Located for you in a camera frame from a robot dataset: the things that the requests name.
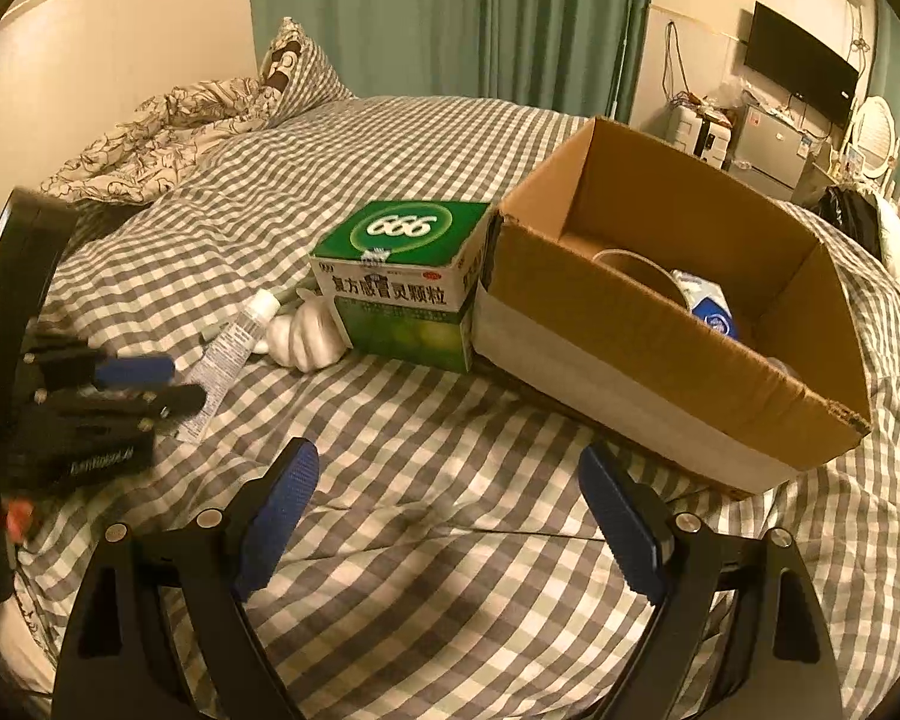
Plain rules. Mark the white cloth bundle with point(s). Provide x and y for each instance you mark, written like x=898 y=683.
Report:
x=894 y=236

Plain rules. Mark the silver fridge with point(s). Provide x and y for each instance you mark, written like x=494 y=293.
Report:
x=769 y=146

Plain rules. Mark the person's left hand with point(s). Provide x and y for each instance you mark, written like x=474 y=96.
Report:
x=16 y=517

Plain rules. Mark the white oval mirror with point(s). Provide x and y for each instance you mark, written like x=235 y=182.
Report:
x=874 y=131

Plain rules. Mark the grey checkered pillow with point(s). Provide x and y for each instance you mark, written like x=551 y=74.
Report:
x=311 y=82

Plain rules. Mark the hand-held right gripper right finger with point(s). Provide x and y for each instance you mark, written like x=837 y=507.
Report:
x=622 y=529

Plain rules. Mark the black bag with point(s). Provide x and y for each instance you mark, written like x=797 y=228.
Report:
x=851 y=214

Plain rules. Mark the white ointment tube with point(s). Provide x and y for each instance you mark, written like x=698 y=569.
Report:
x=229 y=349

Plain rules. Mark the green medicine box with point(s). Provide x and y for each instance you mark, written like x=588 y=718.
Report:
x=397 y=292

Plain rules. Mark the brown patterned pillow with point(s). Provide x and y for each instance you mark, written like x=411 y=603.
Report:
x=281 y=64

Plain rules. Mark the brown tape roll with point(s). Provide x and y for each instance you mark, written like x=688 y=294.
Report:
x=645 y=270

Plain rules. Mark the blue and white packet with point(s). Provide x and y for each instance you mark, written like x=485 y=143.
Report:
x=709 y=307

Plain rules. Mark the brown cardboard box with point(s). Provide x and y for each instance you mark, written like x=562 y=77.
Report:
x=645 y=405

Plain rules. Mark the white appliance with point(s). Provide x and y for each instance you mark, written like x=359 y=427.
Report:
x=694 y=131

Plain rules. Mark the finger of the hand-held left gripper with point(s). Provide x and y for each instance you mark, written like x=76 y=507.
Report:
x=135 y=371
x=172 y=399

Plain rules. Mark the black flat television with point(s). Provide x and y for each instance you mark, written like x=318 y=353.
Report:
x=799 y=64

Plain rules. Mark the grey checkered bed sheet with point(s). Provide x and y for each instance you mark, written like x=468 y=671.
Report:
x=435 y=465

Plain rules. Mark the floral patterned quilt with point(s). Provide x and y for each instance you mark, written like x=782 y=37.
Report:
x=165 y=135

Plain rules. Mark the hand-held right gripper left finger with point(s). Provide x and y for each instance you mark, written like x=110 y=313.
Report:
x=285 y=510

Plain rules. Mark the white pole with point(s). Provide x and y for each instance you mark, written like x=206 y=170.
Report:
x=619 y=60

